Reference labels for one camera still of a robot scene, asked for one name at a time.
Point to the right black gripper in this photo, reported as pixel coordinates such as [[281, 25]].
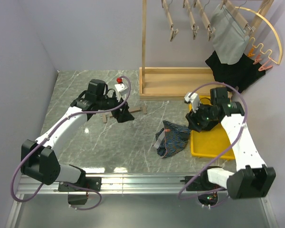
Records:
[[189, 116]]

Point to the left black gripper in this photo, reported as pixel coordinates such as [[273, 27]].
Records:
[[123, 116]]

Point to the wooden clip hanger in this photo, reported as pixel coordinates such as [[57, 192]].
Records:
[[194, 27], [206, 22], [241, 21], [173, 31], [141, 108]]

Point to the striped navy underwear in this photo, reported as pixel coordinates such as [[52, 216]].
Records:
[[171, 139]]

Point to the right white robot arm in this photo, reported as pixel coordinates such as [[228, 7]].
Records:
[[252, 179]]

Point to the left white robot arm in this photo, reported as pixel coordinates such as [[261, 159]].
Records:
[[39, 157]]

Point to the black underwear in tray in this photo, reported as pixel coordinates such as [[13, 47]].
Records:
[[208, 125]]

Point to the black hanging underwear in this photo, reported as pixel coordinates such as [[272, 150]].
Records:
[[240, 75]]

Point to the gold semicircle clip hanger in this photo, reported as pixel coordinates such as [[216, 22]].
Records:
[[278, 62]]

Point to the yellow plastic tray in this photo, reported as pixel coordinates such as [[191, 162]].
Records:
[[208, 144]]

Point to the wooden drying rack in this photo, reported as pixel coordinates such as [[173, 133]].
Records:
[[172, 83]]

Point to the orange clothespin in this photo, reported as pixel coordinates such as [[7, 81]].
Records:
[[251, 52]]

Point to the pink clothespin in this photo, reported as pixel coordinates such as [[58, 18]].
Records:
[[257, 59], [266, 66]]

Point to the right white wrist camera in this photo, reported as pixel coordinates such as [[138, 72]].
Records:
[[193, 99]]

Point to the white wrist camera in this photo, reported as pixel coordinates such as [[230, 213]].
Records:
[[193, 99], [121, 89]]

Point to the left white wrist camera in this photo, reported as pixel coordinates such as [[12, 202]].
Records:
[[121, 89]]

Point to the aluminium mounting rail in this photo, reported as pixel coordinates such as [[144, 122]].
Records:
[[141, 201]]

